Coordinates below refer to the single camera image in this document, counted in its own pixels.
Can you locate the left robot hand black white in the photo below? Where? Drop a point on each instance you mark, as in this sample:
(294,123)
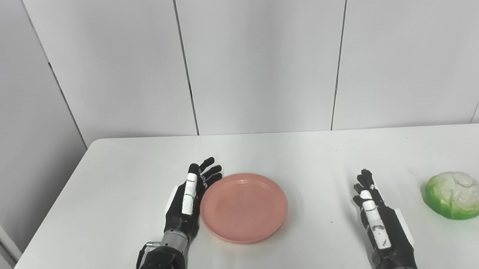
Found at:
(188,206)

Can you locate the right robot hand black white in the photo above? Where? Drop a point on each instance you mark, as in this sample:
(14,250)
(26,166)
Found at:
(382,230)

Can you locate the pink plate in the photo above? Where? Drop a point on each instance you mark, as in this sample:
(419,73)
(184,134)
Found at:
(244,207)

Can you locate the green white cabbage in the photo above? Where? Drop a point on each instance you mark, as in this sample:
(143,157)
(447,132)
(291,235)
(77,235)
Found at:
(454,196)

